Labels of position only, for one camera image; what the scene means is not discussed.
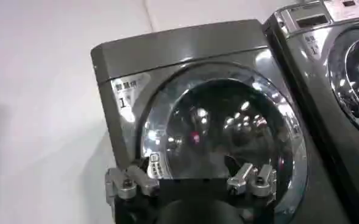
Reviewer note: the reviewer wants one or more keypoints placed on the grey dryer with plain top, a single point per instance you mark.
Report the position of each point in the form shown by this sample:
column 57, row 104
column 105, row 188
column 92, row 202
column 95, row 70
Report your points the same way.
column 179, row 51

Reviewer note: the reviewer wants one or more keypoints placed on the round glass dryer door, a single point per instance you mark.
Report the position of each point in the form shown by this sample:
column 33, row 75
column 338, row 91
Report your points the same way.
column 222, row 128
column 354, row 79

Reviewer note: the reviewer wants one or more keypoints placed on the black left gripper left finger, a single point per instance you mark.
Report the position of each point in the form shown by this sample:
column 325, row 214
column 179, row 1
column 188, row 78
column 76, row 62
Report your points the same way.
column 127, row 182

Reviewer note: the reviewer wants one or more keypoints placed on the white number sticker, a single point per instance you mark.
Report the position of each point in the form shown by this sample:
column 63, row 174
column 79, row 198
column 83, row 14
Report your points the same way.
column 129, row 94
column 312, row 44

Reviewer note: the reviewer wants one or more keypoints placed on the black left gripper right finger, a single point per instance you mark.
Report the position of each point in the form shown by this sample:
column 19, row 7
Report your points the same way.
column 252, row 179

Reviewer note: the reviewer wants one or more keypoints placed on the grey dryer with control panel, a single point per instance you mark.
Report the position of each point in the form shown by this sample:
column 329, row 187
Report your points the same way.
column 316, row 100

